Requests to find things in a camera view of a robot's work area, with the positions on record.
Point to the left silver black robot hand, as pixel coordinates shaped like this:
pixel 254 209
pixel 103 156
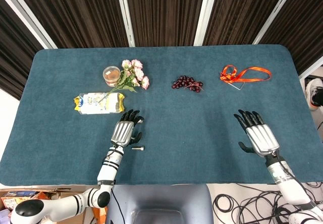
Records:
pixel 122 132

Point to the blue felt table mat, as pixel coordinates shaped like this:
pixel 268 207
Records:
pixel 176 133

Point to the orange ribbon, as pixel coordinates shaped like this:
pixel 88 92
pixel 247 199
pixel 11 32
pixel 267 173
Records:
pixel 225 77

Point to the grey robot base seat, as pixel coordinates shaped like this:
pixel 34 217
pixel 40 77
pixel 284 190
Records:
pixel 161 201

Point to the brown cardboard box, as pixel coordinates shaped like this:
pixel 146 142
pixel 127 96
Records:
pixel 63 192

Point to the blue flat package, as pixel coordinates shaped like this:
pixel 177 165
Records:
pixel 20 193

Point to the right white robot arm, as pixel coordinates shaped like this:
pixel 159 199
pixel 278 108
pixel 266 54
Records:
pixel 287 188

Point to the yellow white snack package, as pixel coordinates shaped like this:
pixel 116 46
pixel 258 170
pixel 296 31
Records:
pixel 93 104

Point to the dark red grape bunch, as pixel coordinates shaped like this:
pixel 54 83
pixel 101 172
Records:
pixel 185 82

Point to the clear jar with brown contents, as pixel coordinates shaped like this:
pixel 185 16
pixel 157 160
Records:
pixel 111 76

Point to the dark brown partition panel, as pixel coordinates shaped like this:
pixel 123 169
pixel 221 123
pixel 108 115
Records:
pixel 15 62
pixel 242 12
pixel 302 24
pixel 75 14
pixel 164 12

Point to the white aluminium partition post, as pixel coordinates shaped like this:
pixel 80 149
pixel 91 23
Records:
pixel 205 14
pixel 125 14
pixel 27 17
pixel 311 68
pixel 275 14

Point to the purple bag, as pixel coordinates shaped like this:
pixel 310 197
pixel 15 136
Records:
pixel 3 216

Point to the clear plastic card holder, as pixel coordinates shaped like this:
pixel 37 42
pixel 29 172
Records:
pixel 239 86

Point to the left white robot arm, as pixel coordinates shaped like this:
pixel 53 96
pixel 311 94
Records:
pixel 107 171

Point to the white black sneaker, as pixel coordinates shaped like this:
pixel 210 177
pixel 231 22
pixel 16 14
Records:
pixel 313 87

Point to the pink artificial flower bouquet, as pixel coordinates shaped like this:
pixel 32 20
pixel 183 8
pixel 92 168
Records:
pixel 138 73

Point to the orange snack box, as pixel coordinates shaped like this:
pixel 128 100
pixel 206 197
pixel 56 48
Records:
pixel 15 201

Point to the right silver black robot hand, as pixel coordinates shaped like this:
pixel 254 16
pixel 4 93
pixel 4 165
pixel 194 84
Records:
pixel 261 138

